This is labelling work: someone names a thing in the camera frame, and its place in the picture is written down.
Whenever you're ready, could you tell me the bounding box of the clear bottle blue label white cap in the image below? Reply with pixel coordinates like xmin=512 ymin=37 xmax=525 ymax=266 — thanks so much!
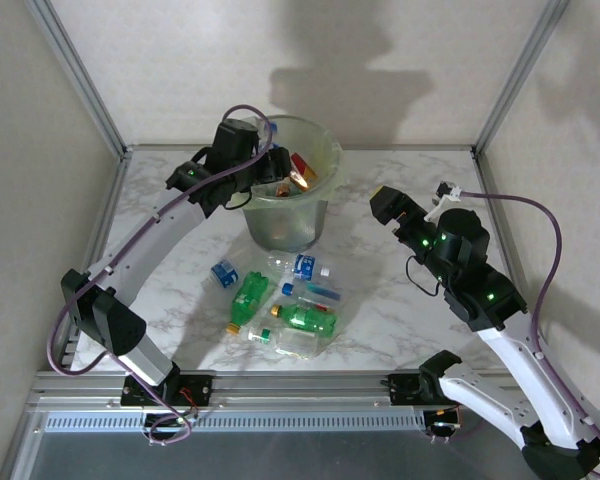
xmin=267 ymin=251 xmax=334 ymax=280

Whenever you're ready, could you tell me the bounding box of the crushed clear bottle blue label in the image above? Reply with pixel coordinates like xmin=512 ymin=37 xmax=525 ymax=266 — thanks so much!
xmin=201 ymin=258 xmax=241 ymax=292

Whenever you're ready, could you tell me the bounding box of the green soda bottle gold cap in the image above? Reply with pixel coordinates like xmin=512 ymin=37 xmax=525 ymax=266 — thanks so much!
xmin=270 ymin=302 xmax=340 ymax=335

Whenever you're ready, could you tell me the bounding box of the green soda bottle yellow cap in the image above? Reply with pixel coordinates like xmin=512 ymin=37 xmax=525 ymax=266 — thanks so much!
xmin=224 ymin=270 xmax=270 ymax=335

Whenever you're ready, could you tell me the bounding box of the grey mesh waste bin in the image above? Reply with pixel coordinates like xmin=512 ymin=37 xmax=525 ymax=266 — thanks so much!
xmin=222 ymin=115 xmax=341 ymax=254

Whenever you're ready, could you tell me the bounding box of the small circuit board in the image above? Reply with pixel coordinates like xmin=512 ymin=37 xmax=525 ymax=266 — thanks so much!
xmin=424 ymin=408 xmax=464 ymax=432

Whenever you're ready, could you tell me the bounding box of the grey metal panel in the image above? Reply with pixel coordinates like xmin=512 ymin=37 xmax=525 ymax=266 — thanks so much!
xmin=29 ymin=430 xmax=531 ymax=480

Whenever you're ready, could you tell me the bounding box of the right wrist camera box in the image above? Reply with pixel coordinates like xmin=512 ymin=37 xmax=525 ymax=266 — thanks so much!
xmin=426 ymin=180 xmax=465 ymax=222

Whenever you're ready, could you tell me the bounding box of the aluminium table side rail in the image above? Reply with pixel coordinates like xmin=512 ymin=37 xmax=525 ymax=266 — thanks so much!
xmin=57 ymin=149 xmax=131 ymax=371
xmin=472 ymin=149 xmax=556 ymax=371

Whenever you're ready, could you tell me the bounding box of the aluminium table edge rail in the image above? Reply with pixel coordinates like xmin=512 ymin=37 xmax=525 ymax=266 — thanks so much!
xmin=124 ymin=143 xmax=476 ymax=153

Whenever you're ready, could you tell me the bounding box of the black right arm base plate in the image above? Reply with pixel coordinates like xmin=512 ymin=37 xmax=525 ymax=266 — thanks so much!
xmin=387 ymin=372 xmax=480 ymax=406

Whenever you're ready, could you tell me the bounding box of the aluminium frame post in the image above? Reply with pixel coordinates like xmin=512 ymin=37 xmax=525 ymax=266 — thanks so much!
xmin=472 ymin=0 xmax=571 ymax=154
xmin=22 ymin=0 xmax=131 ymax=156

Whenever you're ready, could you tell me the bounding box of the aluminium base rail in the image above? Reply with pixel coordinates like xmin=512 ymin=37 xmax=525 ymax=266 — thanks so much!
xmin=27 ymin=368 xmax=576 ymax=412

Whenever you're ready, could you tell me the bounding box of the grey slotted cable duct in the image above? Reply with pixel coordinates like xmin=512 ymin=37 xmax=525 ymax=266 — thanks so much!
xmin=44 ymin=410 xmax=429 ymax=432

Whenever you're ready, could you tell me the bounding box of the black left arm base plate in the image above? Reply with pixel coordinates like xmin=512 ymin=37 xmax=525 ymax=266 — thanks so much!
xmin=119 ymin=373 xmax=215 ymax=407

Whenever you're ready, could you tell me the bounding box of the aluminium lower frame bar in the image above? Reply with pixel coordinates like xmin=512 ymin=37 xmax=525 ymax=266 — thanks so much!
xmin=0 ymin=409 xmax=46 ymax=480

